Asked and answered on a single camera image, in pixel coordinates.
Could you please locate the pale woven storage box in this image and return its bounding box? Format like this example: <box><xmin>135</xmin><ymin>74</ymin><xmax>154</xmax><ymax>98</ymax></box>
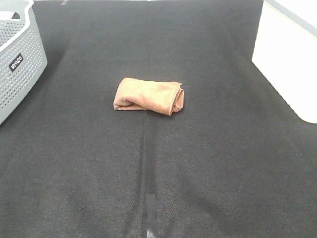
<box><xmin>252</xmin><ymin>0</ymin><xmax>317</xmax><ymax>124</ymax></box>

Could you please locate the black table cover cloth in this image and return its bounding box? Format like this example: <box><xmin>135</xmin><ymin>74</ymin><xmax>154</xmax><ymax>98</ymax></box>
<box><xmin>0</xmin><ymin>0</ymin><xmax>317</xmax><ymax>238</ymax></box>

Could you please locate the grey perforated plastic basket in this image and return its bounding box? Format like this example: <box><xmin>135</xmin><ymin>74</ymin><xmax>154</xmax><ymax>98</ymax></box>
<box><xmin>0</xmin><ymin>0</ymin><xmax>48</xmax><ymax>122</ymax></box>

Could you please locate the brown microfibre towel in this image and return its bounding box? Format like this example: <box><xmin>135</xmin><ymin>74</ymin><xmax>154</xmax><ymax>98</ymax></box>
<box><xmin>113</xmin><ymin>77</ymin><xmax>184</xmax><ymax>116</ymax></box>

